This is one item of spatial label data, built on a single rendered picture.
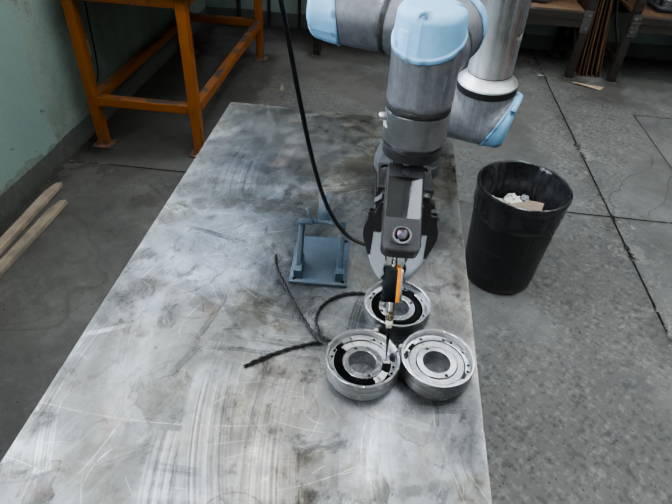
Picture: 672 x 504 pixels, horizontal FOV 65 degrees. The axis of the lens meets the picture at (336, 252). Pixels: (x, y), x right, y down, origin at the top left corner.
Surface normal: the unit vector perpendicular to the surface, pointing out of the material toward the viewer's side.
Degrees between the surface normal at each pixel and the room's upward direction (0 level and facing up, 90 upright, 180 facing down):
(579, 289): 0
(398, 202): 31
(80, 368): 0
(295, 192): 0
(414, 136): 90
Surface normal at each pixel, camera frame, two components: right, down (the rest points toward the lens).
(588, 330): 0.05, -0.77
